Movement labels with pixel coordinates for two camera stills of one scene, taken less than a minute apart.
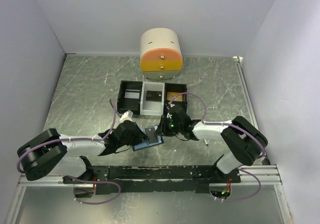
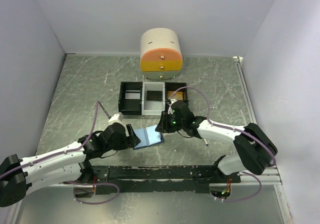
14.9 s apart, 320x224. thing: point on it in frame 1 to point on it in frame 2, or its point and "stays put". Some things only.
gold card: [170, 95] stays put
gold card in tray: [170, 95] stays put
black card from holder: [154, 95] stays put
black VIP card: [152, 138] to [154, 95]
